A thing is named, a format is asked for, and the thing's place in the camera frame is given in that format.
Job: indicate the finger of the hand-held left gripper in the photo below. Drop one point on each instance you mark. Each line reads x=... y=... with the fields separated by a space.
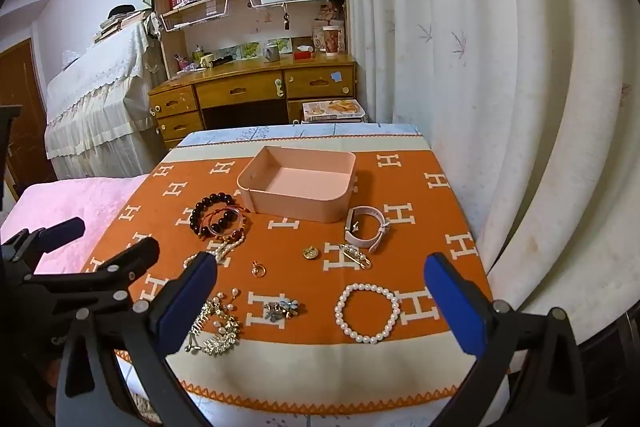
x=135 y=254
x=60 y=231

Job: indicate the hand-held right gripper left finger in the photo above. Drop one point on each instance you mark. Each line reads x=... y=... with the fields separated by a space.
x=186 y=302

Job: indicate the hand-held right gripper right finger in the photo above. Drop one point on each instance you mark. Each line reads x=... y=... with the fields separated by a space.
x=456 y=307

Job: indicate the gold pearl hair comb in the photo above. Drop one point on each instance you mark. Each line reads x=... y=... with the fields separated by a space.
x=222 y=324

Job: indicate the pink storage box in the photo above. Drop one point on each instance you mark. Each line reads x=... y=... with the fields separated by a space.
x=300 y=207

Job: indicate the pink fuzzy blanket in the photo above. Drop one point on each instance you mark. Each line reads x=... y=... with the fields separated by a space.
x=75 y=202

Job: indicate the flower brooch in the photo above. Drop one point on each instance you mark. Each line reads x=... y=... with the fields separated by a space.
x=281 y=309

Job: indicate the orange printed blanket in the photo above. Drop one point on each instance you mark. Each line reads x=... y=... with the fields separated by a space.
x=300 y=269

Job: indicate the white lace furniture cover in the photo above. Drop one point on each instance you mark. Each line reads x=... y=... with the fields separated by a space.
x=95 y=107

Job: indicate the round gold pendant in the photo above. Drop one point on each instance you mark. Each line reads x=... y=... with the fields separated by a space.
x=310 y=253

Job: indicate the light blue leaf bedsheet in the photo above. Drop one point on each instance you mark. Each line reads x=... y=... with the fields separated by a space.
x=225 y=134

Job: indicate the brown wooden door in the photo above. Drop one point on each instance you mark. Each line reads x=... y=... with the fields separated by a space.
x=20 y=82

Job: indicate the wooden desk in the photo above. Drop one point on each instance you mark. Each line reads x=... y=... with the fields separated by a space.
x=240 y=89

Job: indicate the stack of books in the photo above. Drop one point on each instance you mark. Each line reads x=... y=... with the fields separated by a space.
x=120 y=24

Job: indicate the white drawer lock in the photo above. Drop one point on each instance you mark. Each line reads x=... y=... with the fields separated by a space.
x=278 y=88

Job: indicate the stack of magazines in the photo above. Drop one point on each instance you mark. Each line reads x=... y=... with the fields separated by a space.
x=335 y=108

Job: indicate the metal mug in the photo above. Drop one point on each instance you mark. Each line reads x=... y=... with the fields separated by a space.
x=272 y=53

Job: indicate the white curtain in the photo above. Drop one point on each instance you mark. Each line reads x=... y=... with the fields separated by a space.
x=500 y=57

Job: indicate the blue sticker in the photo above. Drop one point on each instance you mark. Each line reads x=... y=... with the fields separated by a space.
x=336 y=75

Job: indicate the red tissue box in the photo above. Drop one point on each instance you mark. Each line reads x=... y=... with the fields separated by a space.
x=302 y=53

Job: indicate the hanging keys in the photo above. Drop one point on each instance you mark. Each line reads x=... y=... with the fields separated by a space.
x=286 y=23

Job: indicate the floral paper cup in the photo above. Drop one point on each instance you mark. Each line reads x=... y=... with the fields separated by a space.
x=330 y=42

